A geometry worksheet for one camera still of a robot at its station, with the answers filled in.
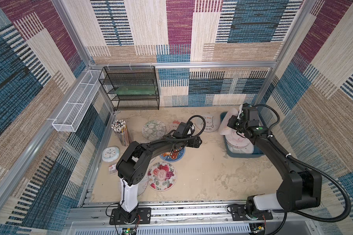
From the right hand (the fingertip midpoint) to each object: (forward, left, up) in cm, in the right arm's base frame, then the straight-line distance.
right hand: (230, 122), depth 86 cm
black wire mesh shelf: (+34, +64, +1) cm, 72 cm away
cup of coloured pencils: (-3, +64, -1) cm, 64 cm away
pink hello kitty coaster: (0, -7, -18) cm, 19 cm away
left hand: (-5, +18, -12) cm, 23 cm away
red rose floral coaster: (-24, +40, -20) cm, 51 cm away
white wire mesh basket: (+9, +97, -1) cm, 97 cm away
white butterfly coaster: (-29, +51, -20) cm, 62 cm away
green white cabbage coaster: (+10, +48, -19) cm, 53 cm away
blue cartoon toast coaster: (-11, +33, -19) cm, 40 cm away
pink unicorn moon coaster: (-3, +3, -3) cm, 5 cm away
